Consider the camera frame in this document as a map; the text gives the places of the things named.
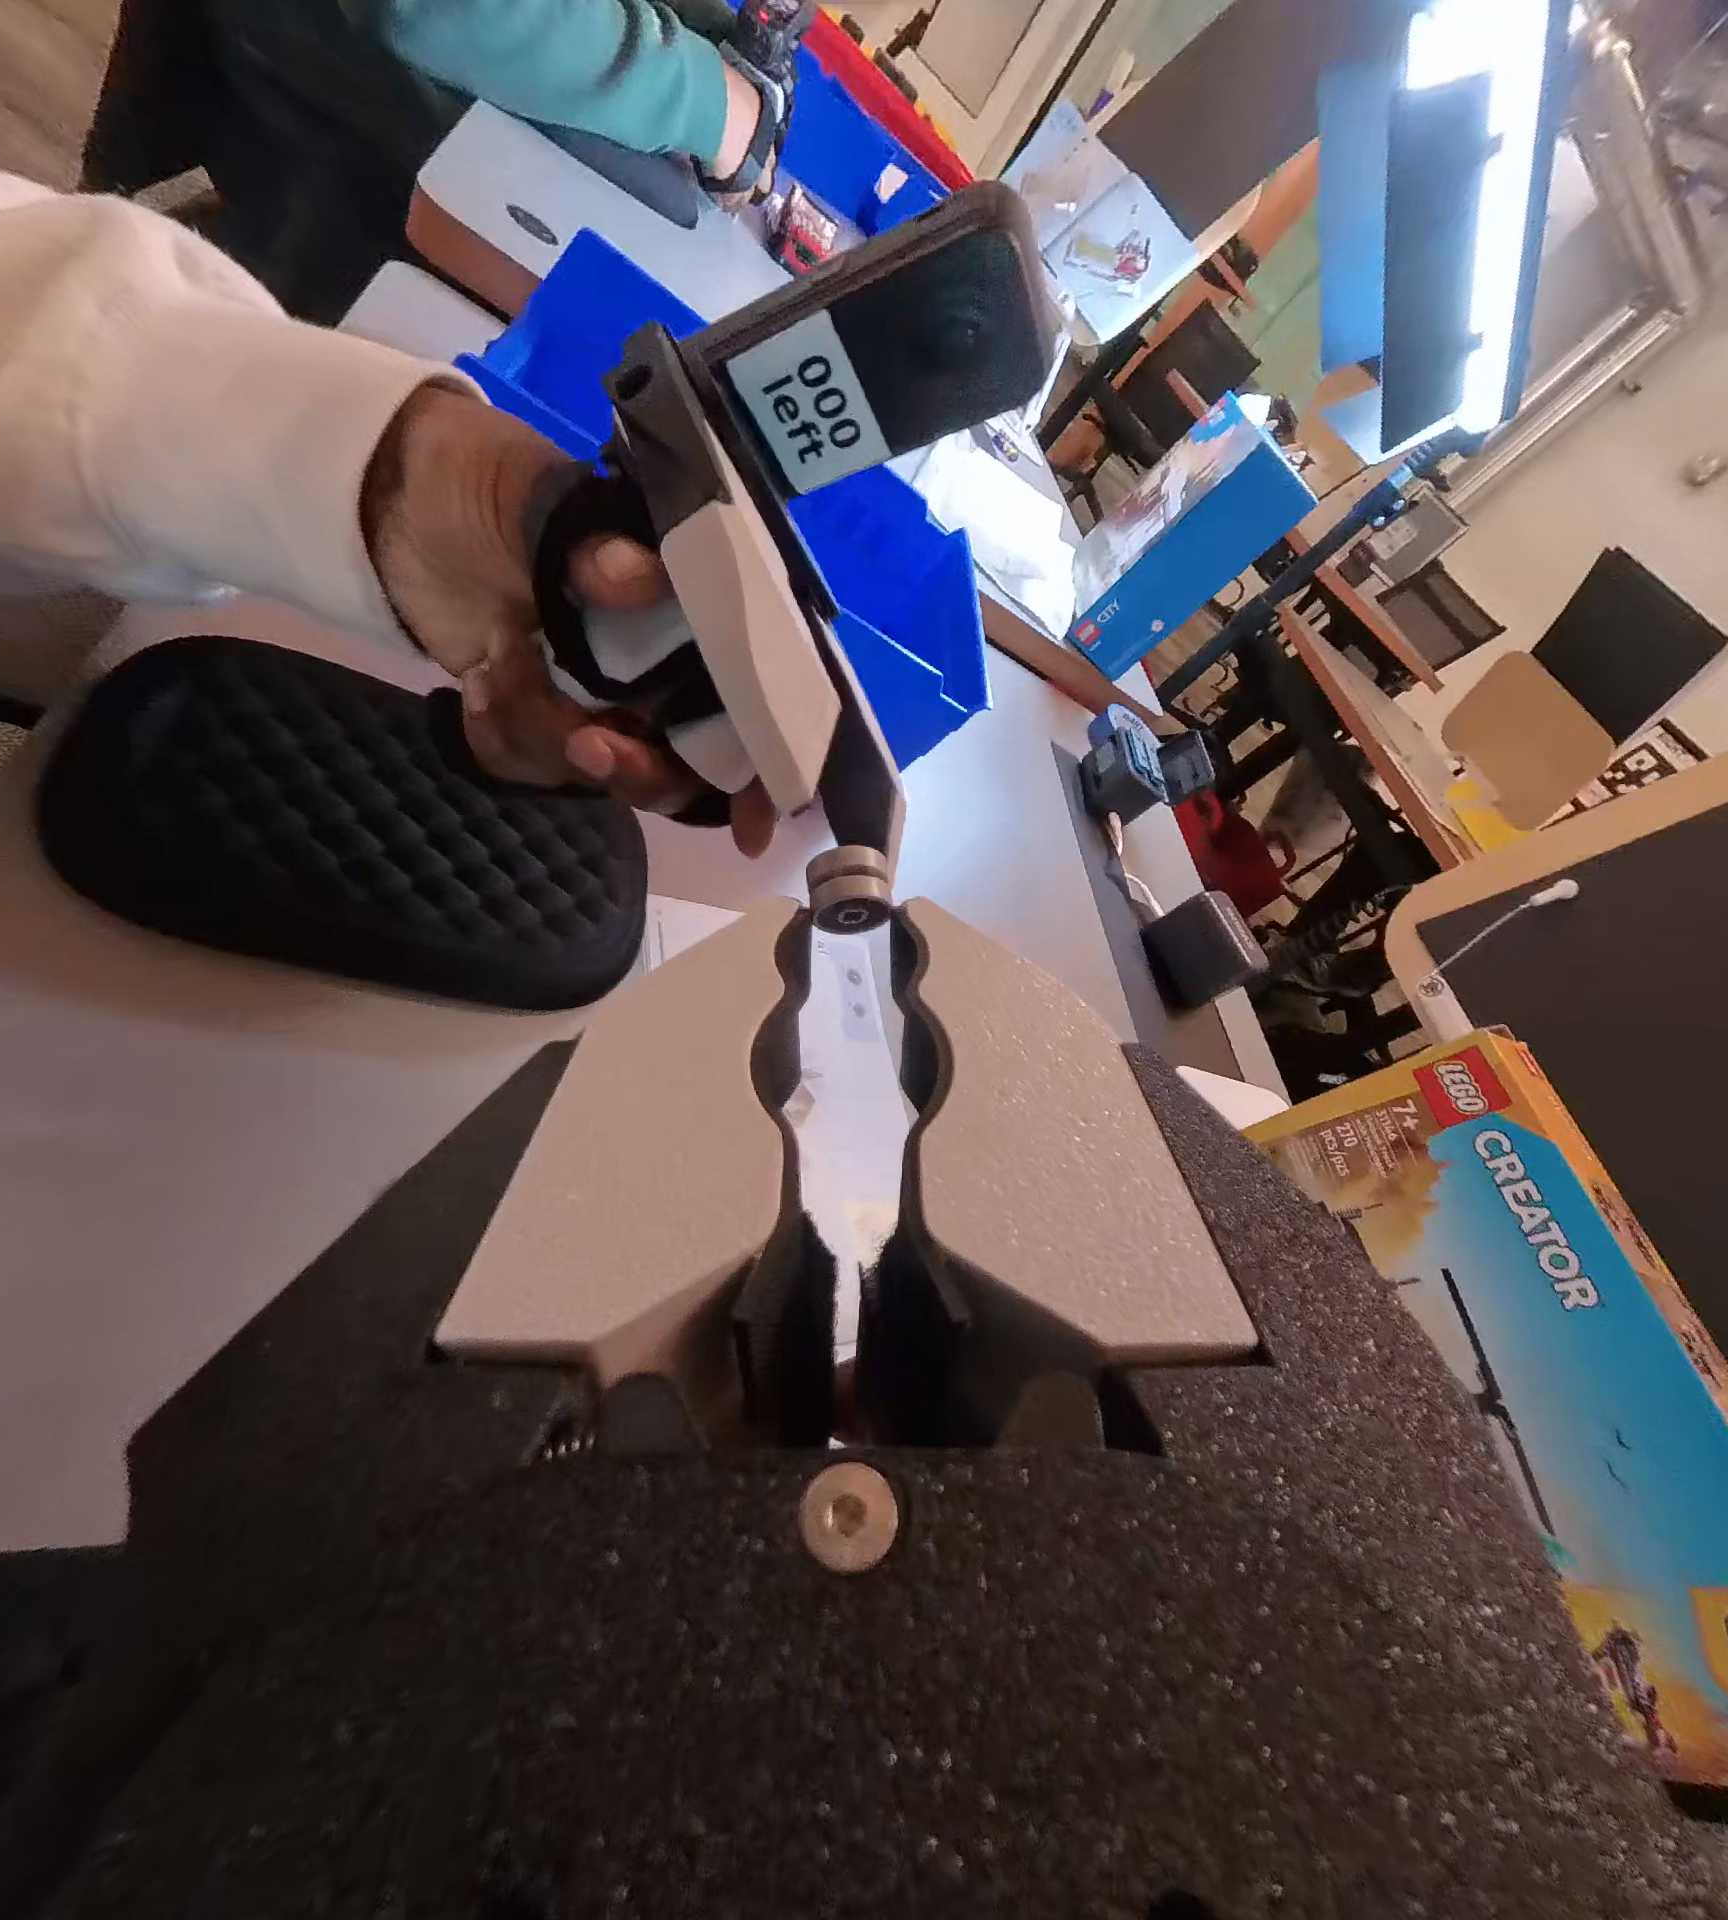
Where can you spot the black cube device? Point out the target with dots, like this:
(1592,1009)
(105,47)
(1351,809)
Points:
(1202,953)

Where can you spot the wooden background table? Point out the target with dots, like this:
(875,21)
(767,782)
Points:
(1367,705)

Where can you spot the clear plastic bags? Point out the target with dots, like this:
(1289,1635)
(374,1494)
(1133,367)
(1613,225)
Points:
(1015,524)

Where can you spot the blue plastic bin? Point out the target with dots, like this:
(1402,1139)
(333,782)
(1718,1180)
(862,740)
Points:
(910,600)
(850,127)

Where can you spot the large lego set box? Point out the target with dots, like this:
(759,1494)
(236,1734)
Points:
(1555,1275)

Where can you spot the red fabric item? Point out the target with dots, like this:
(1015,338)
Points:
(1233,854)

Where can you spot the silver air duct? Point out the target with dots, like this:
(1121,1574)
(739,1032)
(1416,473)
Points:
(1631,195)

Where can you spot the black chair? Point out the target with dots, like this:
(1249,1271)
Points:
(1631,645)

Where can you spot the small blue lego box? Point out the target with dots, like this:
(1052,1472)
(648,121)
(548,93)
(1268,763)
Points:
(1195,556)

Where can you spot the black wrist rest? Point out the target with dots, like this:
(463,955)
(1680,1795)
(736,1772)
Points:
(324,825)

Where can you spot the led light panel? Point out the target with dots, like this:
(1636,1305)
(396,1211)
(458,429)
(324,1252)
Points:
(1465,225)

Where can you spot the battery charger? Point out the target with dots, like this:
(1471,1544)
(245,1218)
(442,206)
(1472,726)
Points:
(1135,765)

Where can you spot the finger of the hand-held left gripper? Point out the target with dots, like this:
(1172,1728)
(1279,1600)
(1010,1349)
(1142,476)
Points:
(760,645)
(864,781)

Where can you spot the grey lego wheel hub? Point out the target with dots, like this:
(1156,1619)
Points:
(850,870)

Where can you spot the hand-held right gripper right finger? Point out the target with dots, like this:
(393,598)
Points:
(1075,1185)

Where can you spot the black board panel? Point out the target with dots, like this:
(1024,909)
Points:
(1674,1050)

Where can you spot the white round pad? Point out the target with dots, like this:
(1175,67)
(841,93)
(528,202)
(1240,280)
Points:
(1212,1087)

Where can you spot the clear acrylic stand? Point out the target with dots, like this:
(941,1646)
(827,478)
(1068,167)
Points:
(1119,239)

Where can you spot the person's left forearm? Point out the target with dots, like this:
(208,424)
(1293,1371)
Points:
(129,390)

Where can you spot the open instruction booklet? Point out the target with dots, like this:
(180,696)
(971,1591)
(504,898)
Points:
(843,1080)

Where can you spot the black metal pole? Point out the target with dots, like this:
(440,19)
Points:
(1300,593)

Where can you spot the person's left hand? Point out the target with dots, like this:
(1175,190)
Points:
(444,524)

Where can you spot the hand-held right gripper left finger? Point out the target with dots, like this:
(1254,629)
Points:
(625,1185)

